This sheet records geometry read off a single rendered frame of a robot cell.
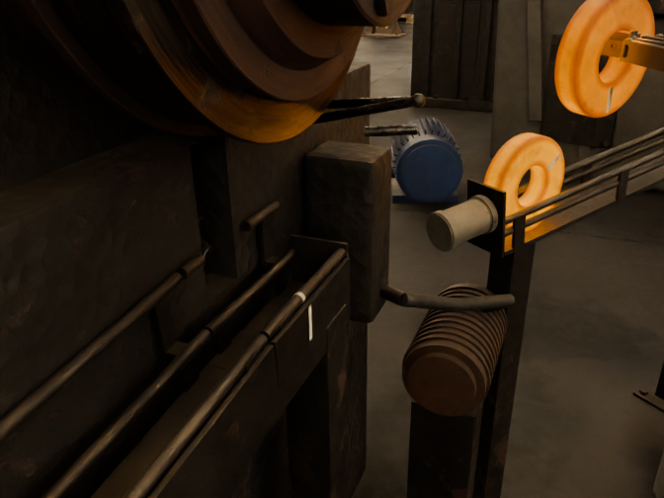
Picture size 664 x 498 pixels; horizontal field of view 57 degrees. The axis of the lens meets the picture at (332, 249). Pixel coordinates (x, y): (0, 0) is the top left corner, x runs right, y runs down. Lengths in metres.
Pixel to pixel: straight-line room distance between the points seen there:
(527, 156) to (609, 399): 0.94
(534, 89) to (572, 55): 2.43
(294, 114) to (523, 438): 1.17
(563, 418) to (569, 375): 0.18
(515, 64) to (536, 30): 0.19
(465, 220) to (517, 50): 2.44
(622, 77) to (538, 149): 0.16
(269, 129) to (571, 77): 0.44
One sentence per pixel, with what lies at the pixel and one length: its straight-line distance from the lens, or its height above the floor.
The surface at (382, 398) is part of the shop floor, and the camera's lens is 1.63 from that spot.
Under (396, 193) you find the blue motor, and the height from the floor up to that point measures 0.04.
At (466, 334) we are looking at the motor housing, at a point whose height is 0.53.
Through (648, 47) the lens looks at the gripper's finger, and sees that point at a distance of 0.81.
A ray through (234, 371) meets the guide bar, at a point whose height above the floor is 0.71.
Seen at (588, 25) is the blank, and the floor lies 0.95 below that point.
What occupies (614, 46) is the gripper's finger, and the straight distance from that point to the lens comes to 0.86.
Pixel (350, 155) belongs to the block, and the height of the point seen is 0.80.
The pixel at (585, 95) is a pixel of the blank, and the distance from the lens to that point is 0.85.
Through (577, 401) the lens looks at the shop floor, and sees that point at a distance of 1.72.
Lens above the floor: 1.02
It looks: 25 degrees down
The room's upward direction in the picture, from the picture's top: 1 degrees counter-clockwise
